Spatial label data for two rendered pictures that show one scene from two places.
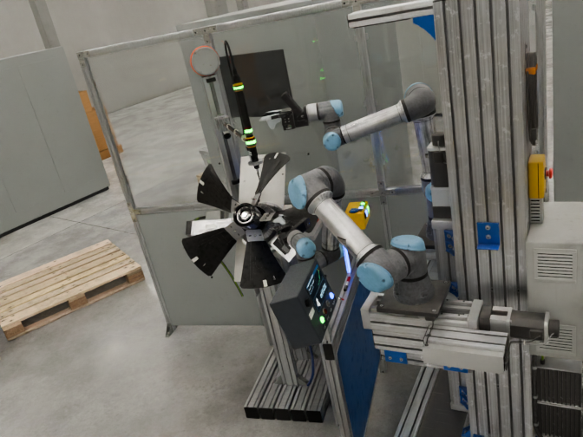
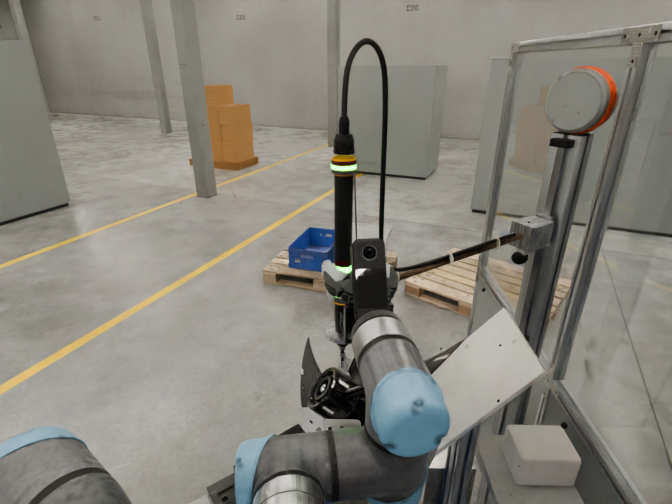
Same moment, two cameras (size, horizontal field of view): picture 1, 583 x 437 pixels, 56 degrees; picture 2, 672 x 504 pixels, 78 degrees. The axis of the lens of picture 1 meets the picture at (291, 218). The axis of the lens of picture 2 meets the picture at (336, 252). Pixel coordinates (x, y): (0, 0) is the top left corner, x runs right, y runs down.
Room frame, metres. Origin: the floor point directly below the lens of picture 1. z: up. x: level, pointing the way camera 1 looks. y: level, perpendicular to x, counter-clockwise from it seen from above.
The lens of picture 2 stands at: (2.18, -0.57, 1.96)
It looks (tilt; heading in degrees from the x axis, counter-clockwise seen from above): 24 degrees down; 71
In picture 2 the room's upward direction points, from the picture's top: straight up
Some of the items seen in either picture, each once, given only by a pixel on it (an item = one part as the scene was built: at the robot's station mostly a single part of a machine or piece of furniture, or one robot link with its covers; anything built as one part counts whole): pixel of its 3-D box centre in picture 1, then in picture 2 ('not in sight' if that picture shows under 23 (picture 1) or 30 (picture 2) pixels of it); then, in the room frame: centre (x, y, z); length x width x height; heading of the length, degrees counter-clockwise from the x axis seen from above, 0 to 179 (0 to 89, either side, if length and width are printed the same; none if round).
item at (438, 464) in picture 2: not in sight; (445, 480); (2.82, 0.20, 0.73); 0.15 x 0.09 x 0.22; 159
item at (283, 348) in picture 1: (278, 329); not in sight; (2.57, 0.20, 0.46); 0.09 x 0.05 x 0.91; 69
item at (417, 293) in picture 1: (412, 282); not in sight; (1.73, -0.39, 1.09); 0.15 x 0.15 x 0.10
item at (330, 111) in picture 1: (330, 110); (401, 395); (2.36, -0.26, 1.64); 0.11 x 0.08 x 0.09; 79
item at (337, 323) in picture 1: (349, 290); not in sight; (2.21, -0.19, 0.82); 0.90 x 0.04 x 0.08; 159
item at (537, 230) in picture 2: (223, 123); (532, 232); (3.03, 0.26, 1.54); 0.10 x 0.07 x 0.09; 14
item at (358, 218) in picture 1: (357, 216); not in sight; (2.58, -0.33, 1.02); 0.16 x 0.10 x 0.11; 159
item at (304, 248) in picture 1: (303, 246); not in sight; (2.04, -0.02, 1.17); 0.11 x 0.08 x 0.09; 16
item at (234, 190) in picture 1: (245, 222); (512, 399); (3.13, 0.29, 0.90); 0.08 x 0.06 x 1.80; 104
